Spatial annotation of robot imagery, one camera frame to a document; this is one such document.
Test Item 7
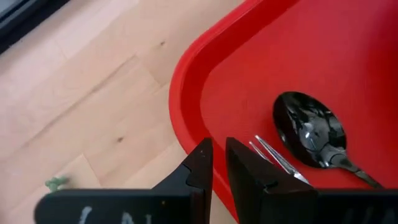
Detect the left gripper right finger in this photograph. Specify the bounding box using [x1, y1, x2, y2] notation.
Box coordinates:
[226, 136, 398, 224]

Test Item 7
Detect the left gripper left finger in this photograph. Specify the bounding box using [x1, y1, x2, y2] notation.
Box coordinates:
[34, 138, 214, 224]

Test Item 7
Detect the silver fork pink handle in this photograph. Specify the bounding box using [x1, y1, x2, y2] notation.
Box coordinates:
[248, 134, 310, 185]

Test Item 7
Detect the black spoon teal handle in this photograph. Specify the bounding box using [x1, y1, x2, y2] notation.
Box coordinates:
[272, 91, 384, 189]

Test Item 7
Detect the red plastic tray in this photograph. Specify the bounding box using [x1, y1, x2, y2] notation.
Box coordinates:
[169, 0, 398, 223]

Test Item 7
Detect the potted succulent plant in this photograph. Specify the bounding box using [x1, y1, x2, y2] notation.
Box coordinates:
[45, 175, 70, 192]

